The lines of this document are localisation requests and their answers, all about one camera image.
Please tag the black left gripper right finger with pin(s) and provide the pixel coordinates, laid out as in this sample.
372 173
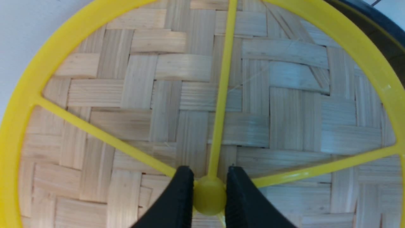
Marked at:
247 207

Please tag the stainless steel two-handled pot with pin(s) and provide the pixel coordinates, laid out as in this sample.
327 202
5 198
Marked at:
386 35

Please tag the checkered white tablecloth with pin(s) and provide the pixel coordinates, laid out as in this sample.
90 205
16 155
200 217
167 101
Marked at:
25 25

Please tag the woven bamboo lid yellow frame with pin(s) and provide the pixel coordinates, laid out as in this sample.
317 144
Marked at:
127 91

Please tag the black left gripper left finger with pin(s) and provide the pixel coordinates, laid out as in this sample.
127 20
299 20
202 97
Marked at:
174 207

